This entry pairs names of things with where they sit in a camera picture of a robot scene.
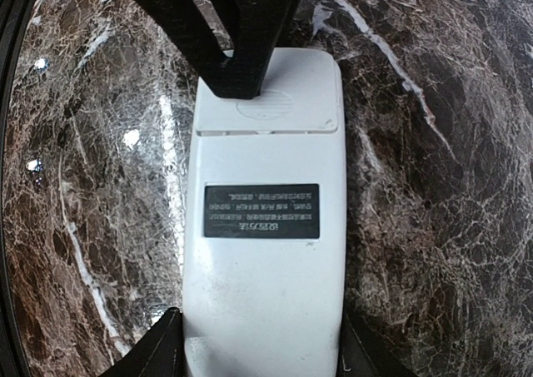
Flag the white battery cover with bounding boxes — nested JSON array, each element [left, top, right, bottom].
[[193, 47, 342, 136]]

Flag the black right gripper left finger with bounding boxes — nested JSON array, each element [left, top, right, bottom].
[[101, 307, 185, 377]]

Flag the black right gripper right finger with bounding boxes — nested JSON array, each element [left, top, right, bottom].
[[339, 310, 411, 376]]

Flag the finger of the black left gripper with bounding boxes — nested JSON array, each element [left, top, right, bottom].
[[134, 0, 244, 98], [212, 0, 300, 100]]

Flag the white red remote control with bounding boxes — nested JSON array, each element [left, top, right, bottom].
[[182, 47, 348, 377]]

